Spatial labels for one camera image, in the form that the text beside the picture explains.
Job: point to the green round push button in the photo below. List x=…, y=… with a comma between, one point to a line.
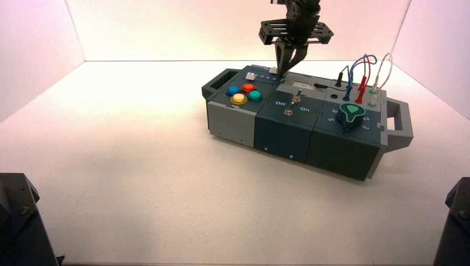
x=255, y=96

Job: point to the blue round push button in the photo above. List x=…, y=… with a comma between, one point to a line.
x=232, y=90

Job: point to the metal toggle switch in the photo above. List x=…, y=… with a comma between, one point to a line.
x=296, y=97
x=289, y=111

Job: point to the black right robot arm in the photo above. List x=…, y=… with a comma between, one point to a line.
x=304, y=1

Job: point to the teal black rotary knob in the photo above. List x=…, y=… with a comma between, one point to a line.
x=350, y=115

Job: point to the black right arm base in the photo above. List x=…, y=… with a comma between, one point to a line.
x=455, y=227

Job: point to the white slider knob blue triangle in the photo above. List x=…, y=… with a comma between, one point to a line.
x=273, y=70
x=250, y=76

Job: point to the dark teal grey control box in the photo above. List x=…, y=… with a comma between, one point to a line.
x=286, y=128

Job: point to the red round push button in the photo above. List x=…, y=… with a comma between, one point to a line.
x=248, y=88

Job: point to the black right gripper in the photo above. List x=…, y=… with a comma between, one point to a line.
x=301, y=31

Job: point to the yellow round push button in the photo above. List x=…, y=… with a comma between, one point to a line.
x=239, y=99

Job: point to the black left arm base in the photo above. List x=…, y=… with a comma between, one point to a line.
x=22, y=224

